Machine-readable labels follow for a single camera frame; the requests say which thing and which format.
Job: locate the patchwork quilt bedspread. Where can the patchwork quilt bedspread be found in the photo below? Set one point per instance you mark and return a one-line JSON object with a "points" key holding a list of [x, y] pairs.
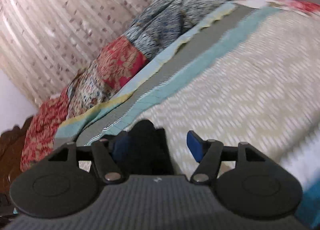
{"points": [[256, 88]]}

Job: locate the floral striped curtain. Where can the floral striped curtain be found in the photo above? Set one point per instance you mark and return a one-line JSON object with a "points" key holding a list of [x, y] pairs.
{"points": [[45, 42]]}

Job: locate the black pants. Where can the black pants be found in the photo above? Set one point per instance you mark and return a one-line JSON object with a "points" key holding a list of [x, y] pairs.
{"points": [[148, 153]]}

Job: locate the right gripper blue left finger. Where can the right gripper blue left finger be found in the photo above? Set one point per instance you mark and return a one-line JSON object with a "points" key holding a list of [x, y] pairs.
{"points": [[120, 148]]}

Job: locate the red white floral cloth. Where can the red white floral cloth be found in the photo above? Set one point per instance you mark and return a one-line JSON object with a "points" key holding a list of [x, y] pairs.
{"points": [[117, 63]]}

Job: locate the grey speckled blanket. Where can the grey speckled blanket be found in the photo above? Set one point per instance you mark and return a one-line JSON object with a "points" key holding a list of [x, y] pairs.
{"points": [[163, 21]]}

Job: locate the brown wooden headboard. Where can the brown wooden headboard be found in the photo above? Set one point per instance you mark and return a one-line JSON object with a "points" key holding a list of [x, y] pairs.
{"points": [[12, 143]]}

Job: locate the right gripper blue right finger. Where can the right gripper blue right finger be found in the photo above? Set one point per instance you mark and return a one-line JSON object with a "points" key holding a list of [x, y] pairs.
{"points": [[196, 145]]}

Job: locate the red floral fabric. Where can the red floral fabric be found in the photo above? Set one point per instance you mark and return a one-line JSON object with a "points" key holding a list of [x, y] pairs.
{"points": [[39, 140]]}

